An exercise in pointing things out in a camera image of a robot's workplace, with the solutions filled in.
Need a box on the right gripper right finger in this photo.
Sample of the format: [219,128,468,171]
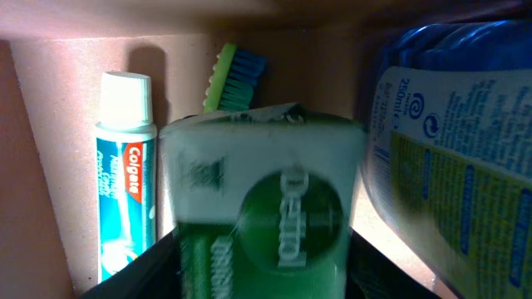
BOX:
[345,229,439,299]

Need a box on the green toothpaste tube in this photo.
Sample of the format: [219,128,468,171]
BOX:
[95,71,157,282]

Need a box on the green white soap bar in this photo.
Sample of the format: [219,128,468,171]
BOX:
[159,104,365,299]

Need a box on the green white toothbrush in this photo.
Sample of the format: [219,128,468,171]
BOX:
[203,42,267,113]

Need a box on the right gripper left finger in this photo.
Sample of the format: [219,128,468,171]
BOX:
[81,233,181,299]

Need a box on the white box pink interior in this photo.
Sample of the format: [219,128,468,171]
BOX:
[1,0,531,298]

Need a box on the clear foam pump bottle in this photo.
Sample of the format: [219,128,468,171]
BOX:
[362,19,531,298]

